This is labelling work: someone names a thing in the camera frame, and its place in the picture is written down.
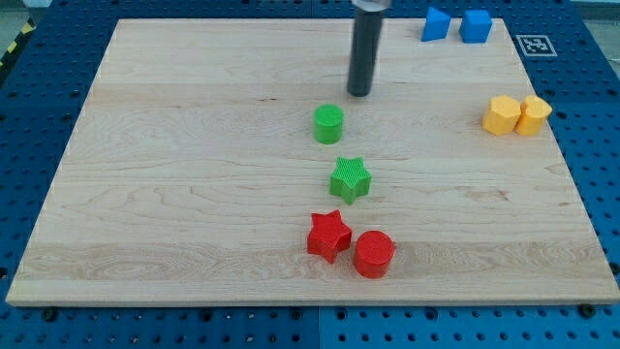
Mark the green star block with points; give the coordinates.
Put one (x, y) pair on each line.
(350, 179)

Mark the red cylinder block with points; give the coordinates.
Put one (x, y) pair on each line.
(373, 254)

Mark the red star block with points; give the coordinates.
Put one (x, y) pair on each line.
(329, 235)

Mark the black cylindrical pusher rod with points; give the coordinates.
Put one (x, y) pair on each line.
(364, 48)

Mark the yellow hexagon block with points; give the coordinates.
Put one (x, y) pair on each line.
(501, 115)

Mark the wooden board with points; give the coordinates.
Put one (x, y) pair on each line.
(192, 173)

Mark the yellow heart block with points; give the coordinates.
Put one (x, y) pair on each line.
(534, 113)

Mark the blue cube block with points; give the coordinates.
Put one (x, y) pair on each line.
(475, 26)

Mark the green cylinder block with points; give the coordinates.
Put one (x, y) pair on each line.
(328, 124)

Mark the silver rod mount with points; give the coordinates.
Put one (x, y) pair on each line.
(372, 5)

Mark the white fiducial marker tag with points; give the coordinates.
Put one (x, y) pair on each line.
(535, 45)

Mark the blue triangular block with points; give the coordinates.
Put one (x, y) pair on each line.
(437, 24)

